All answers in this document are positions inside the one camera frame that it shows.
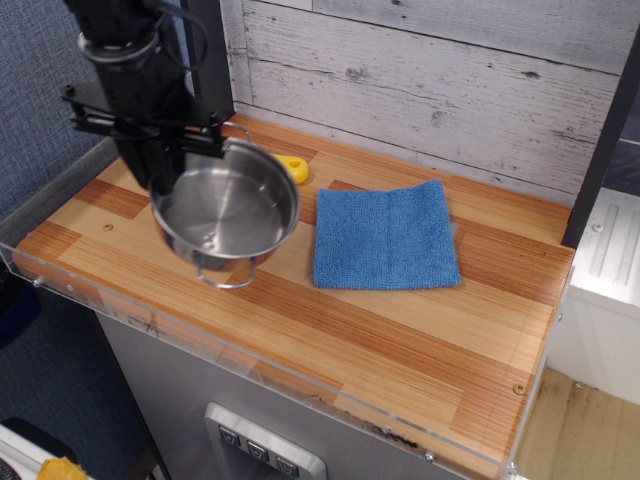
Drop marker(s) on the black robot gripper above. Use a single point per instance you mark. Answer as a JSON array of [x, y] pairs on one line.
[[142, 96]]

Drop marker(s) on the silver steel pot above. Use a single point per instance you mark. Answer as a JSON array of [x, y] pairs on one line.
[[229, 211]]

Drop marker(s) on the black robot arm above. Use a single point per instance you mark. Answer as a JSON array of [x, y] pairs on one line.
[[130, 26]]

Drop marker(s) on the blue microfiber rag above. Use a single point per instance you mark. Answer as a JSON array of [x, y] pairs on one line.
[[385, 240]]

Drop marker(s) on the white yellow toy knife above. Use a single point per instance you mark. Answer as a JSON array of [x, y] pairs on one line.
[[297, 167]]

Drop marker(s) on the grey dispenser panel with buttons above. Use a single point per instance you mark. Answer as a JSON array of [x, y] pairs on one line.
[[229, 431]]

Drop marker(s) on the clear acrylic table guard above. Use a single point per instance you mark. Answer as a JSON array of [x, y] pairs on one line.
[[376, 385]]

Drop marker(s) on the yellow object at bottom left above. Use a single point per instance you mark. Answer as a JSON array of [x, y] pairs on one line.
[[61, 469]]

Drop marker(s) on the white ribbed appliance top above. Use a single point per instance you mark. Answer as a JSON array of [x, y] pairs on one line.
[[596, 339]]

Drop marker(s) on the dark grey vertical post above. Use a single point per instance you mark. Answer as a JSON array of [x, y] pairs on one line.
[[211, 81]]

